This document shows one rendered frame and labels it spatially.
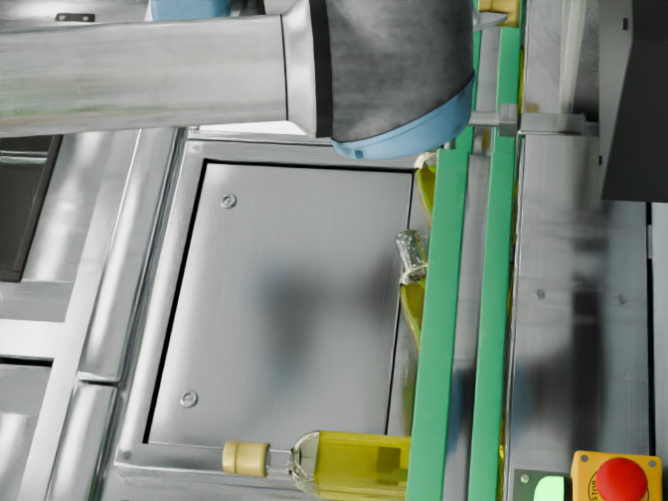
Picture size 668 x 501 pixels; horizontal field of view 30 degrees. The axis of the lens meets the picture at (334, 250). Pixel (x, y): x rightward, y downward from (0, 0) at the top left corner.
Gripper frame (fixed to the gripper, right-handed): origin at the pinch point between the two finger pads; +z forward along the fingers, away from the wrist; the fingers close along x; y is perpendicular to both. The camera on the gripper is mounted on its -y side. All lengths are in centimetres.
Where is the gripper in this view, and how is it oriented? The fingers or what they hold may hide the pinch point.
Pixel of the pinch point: (496, 6)
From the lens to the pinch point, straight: 137.3
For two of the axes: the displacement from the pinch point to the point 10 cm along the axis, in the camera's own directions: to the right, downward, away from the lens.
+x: 1.3, -8.6, 5.0
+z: 9.9, 0.6, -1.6
